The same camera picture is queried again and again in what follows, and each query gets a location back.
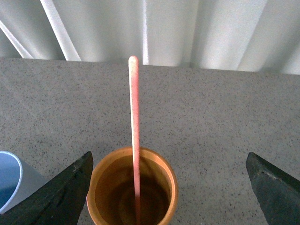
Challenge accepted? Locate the white pleated curtain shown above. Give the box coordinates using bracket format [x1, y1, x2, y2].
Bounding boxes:
[0, 0, 300, 74]

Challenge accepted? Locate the bamboo chopstick holder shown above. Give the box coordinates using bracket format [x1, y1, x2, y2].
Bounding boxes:
[87, 147, 179, 225]

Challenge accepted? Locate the blue cup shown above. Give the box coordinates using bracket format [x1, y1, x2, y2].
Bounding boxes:
[0, 151, 47, 214]

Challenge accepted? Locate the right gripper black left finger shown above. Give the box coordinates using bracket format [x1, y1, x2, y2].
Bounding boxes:
[0, 151, 93, 225]

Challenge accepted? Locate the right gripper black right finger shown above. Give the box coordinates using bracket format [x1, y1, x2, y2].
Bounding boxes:
[246, 152, 300, 225]

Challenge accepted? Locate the pink chopstick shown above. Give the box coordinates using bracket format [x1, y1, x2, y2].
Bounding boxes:
[128, 56, 141, 225]

